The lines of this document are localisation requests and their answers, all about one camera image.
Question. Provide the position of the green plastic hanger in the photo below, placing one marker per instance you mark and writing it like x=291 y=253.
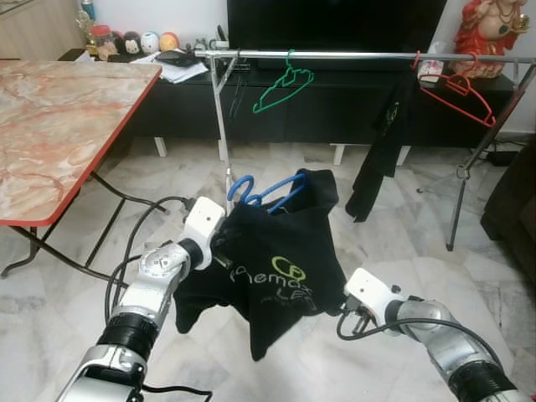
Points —
x=295 y=77

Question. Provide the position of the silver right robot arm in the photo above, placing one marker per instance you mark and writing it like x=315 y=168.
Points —
x=452 y=343

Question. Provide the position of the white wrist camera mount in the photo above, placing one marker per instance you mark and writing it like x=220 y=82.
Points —
x=371 y=289
x=203 y=219

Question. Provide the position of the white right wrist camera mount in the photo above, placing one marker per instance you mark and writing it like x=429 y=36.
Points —
x=371 y=289

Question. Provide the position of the black television console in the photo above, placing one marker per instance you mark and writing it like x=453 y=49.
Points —
x=327 y=117

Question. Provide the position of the white blue round plush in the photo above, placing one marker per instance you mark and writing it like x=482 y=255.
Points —
x=149 y=42

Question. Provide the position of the light wooden sideboard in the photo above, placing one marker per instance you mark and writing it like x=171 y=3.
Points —
x=33 y=25

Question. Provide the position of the red lid jar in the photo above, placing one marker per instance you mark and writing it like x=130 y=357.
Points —
x=102 y=40

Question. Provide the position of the silver metal clothes rack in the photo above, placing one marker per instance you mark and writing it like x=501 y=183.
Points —
x=352 y=55

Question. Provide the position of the gold teal trophy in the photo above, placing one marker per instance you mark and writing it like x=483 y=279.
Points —
x=86 y=12

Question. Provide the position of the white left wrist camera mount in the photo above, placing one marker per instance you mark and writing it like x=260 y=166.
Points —
x=203 y=219

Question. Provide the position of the orange round plush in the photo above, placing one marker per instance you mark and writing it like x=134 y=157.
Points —
x=168 y=40

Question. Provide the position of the red plastic hanger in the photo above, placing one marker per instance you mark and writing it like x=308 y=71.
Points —
x=416 y=59
x=459 y=82

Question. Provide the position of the black flat pouch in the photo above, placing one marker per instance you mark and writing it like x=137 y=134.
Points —
x=176 y=59

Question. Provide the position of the red laughing Buddha statue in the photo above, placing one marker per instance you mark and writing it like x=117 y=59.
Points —
x=490 y=29

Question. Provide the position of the black flat television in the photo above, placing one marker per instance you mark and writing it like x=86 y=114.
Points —
x=335 y=21

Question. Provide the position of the black red mouse plush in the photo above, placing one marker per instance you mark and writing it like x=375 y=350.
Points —
x=117 y=43

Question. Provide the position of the white paper stack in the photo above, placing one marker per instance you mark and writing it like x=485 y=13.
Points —
x=172 y=72

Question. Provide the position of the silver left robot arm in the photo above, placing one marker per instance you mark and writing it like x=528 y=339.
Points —
x=142 y=293

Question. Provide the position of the black clothes hanger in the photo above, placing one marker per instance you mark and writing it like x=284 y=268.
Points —
x=239 y=88

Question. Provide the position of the pink marble folding table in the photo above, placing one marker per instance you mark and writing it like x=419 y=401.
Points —
x=59 y=126

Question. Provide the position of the blue plastic hanger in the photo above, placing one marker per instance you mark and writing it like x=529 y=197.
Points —
x=243 y=177

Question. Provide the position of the pink white tissue box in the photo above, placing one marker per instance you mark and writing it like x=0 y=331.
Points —
x=431 y=69

